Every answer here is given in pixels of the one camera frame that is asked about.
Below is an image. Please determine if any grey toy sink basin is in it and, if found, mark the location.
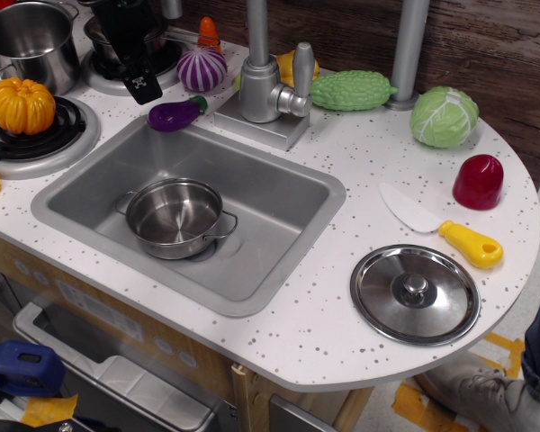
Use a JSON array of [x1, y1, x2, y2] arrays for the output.
[[31, 118, 346, 317]]

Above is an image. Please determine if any steel pot lid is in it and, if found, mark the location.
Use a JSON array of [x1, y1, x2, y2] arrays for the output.
[[349, 245, 481, 346]]

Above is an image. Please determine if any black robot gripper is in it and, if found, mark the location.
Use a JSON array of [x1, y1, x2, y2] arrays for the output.
[[89, 1, 163, 105]]

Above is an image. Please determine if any yellow toy pepper behind faucet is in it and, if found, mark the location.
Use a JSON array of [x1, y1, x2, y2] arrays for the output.
[[276, 49, 320, 87]]

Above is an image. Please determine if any white yellow toy knife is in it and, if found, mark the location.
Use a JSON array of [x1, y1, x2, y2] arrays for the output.
[[378, 183, 504, 269]]

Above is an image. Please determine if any green toy cabbage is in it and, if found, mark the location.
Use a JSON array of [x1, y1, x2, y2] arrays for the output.
[[409, 86, 480, 149]]

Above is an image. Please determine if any grey support pole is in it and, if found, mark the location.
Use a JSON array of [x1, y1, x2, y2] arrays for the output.
[[385, 0, 430, 112]]

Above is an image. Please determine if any purple toy eggplant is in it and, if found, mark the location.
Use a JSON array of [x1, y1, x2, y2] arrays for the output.
[[147, 95, 208, 132]]

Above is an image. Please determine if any black stove burner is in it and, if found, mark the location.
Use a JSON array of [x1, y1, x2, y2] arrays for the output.
[[0, 96, 101, 180], [82, 29, 188, 97]]

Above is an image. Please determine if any purple striped toy onion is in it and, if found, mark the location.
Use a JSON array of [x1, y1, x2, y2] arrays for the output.
[[176, 48, 228, 93]]

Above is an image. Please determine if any rear black stove burner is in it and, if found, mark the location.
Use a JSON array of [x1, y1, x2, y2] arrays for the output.
[[82, 29, 188, 97]]

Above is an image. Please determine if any front black stove burner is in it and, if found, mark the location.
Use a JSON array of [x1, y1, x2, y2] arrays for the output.
[[0, 96, 101, 180]]

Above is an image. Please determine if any grey toy faucet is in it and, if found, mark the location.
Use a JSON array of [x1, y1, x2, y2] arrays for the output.
[[214, 0, 315, 151]]

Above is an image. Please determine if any blue clamp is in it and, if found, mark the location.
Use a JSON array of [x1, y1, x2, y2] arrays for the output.
[[0, 340, 66, 397]]

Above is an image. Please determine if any small steel pot in sink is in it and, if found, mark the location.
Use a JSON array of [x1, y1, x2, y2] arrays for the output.
[[113, 178, 239, 260]]

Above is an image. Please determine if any orange toy carrot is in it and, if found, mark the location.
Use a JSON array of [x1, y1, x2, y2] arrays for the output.
[[197, 16, 222, 54]]

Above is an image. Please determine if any grey shoe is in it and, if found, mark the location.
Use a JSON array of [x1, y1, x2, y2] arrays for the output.
[[415, 353, 528, 431]]

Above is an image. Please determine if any steel pan on rear burner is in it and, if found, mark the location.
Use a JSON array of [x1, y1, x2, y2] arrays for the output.
[[84, 17, 168, 65]]

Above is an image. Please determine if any green toy bitter gourd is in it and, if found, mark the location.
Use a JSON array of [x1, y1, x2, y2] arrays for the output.
[[310, 70, 398, 112]]

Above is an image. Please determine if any orange toy pumpkin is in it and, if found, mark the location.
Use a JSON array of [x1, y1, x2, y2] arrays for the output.
[[0, 77, 57, 135]]

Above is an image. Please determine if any dark red toy vegetable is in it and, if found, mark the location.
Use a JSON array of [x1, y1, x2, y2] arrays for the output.
[[452, 154, 504, 211]]

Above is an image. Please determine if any large steel pot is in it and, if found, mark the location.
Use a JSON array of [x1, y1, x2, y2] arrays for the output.
[[0, 1, 80, 95]]

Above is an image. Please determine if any grey oven door handle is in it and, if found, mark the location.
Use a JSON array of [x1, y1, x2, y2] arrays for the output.
[[13, 302, 237, 431]]

